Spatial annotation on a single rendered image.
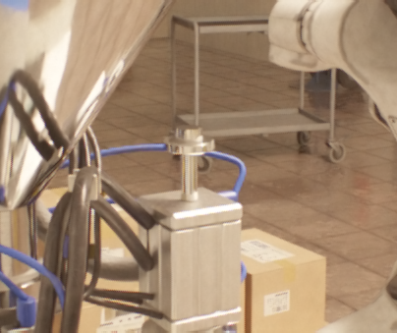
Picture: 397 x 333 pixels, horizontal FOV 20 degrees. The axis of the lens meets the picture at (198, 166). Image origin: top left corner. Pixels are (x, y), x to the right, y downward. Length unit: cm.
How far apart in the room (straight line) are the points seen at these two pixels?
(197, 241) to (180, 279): 2
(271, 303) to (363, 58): 213
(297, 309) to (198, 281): 309
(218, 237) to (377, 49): 100
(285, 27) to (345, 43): 12
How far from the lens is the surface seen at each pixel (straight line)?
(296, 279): 370
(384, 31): 164
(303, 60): 171
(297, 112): 709
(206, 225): 65
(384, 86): 159
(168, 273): 65
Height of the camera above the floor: 159
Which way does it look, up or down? 14 degrees down
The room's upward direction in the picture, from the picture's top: straight up
